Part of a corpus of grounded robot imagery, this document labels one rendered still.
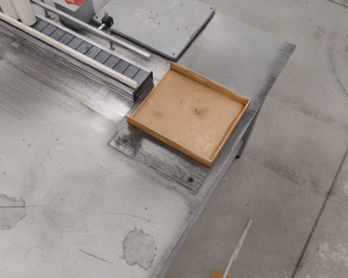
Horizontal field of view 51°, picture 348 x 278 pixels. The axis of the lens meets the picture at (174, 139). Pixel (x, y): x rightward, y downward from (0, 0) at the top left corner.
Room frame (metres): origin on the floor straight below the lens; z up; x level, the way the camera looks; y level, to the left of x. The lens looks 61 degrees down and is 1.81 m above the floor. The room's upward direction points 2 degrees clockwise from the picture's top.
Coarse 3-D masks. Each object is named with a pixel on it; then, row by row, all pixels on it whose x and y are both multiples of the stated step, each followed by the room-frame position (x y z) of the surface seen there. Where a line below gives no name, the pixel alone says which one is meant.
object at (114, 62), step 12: (12, 24) 0.96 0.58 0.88; (36, 24) 0.96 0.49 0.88; (48, 24) 0.96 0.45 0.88; (60, 36) 0.91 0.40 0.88; (72, 36) 0.91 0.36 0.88; (72, 48) 0.86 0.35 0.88; (84, 48) 0.86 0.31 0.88; (96, 48) 0.86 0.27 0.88; (96, 60) 0.81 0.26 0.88; (108, 60) 0.81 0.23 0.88; (120, 60) 0.81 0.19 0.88; (120, 72) 0.76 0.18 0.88; (132, 72) 0.76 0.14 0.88; (144, 72) 0.76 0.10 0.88
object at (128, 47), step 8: (32, 0) 0.99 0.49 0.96; (48, 8) 0.95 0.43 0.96; (64, 16) 0.92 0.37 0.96; (80, 24) 0.89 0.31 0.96; (96, 32) 0.85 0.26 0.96; (112, 40) 0.82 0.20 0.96; (120, 40) 0.82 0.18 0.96; (128, 48) 0.79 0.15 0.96; (136, 48) 0.79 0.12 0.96; (144, 56) 0.76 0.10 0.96
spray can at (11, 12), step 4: (0, 0) 0.97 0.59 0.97; (4, 0) 0.97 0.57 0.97; (8, 0) 0.98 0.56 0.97; (0, 4) 0.97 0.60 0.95; (4, 4) 0.97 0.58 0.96; (8, 4) 0.97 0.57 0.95; (12, 4) 0.98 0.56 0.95; (4, 8) 0.97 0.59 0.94; (8, 8) 0.97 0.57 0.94; (12, 8) 0.98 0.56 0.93; (4, 12) 0.97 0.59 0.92; (8, 12) 0.97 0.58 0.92; (12, 12) 0.97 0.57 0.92; (16, 12) 0.98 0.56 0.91; (12, 16) 0.97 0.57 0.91; (16, 16) 0.98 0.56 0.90
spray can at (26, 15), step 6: (12, 0) 0.96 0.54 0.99; (18, 0) 0.95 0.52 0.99; (24, 0) 0.96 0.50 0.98; (18, 6) 0.95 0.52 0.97; (24, 6) 0.95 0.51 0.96; (30, 6) 0.97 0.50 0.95; (18, 12) 0.95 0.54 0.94; (24, 12) 0.95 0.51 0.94; (30, 12) 0.96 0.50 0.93; (24, 18) 0.95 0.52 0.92; (30, 18) 0.96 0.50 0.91; (30, 24) 0.95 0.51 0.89
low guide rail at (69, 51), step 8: (0, 16) 0.97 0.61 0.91; (8, 16) 0.96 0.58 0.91; (16, 24) 0.93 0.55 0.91; (24, 24) 0.92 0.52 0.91; (32, 32) 0.89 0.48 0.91; (48, 40) 0.86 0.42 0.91; (64, 48) 0.82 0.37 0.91; (80, 56) 0.79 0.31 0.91; (96, 64) 0.76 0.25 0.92; (112, 72) 0.73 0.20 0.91; (120, 80) 0.71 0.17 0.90; (128, 80) 0.70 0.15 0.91
